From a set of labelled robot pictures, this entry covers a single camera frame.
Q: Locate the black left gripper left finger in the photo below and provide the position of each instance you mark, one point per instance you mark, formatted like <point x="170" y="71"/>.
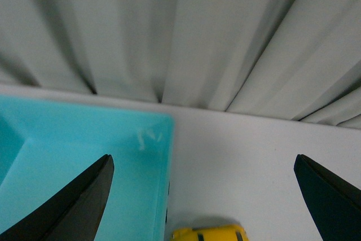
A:
<point x="74" y="212"/>

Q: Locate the turquoise plastic storage box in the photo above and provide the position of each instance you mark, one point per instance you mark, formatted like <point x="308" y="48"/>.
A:
<point x="45" y="145"/>

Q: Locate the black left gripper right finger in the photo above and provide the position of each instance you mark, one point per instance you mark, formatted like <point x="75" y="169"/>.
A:
<point x="334" y="204"/>

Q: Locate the grey pleated curtain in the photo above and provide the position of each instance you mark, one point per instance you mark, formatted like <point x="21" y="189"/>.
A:
<point x="286" y="59"/>

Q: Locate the yellow beetle toy car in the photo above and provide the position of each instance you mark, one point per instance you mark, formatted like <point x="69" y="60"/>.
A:
<point x="224" y="232"/>

